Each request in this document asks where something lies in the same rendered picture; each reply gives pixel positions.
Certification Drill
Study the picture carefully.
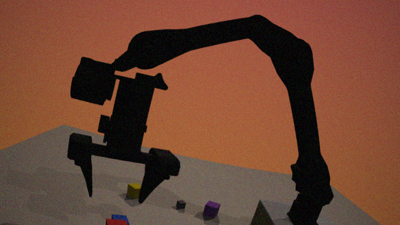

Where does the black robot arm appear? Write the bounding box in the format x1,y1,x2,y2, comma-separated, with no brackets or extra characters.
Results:
70,15,334,225

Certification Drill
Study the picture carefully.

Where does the red block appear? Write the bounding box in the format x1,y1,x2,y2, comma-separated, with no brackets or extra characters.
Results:
106,219,127,225

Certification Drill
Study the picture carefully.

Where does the blue block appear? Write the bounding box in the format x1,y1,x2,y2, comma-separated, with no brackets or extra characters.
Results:
111,214,129,225

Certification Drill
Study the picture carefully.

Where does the purple cube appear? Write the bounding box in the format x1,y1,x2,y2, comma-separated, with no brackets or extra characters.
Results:
203,201,220,218

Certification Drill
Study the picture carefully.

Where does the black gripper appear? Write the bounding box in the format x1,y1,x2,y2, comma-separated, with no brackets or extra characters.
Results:
67,108,180,203

